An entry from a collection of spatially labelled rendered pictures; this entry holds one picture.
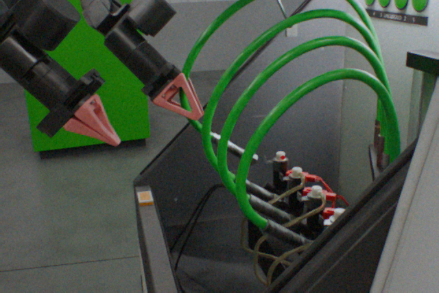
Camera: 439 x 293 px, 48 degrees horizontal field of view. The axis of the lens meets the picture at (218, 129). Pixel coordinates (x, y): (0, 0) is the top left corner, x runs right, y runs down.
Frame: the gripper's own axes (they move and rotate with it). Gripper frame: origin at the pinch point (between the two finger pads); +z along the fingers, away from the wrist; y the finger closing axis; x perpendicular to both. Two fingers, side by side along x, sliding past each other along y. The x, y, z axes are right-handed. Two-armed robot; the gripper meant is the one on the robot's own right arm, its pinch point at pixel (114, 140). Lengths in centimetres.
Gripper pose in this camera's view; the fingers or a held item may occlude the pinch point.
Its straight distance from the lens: 73.2
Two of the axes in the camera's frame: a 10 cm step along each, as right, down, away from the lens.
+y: 7.0, -6.8, -2.3
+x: 0.2, -3.0, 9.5
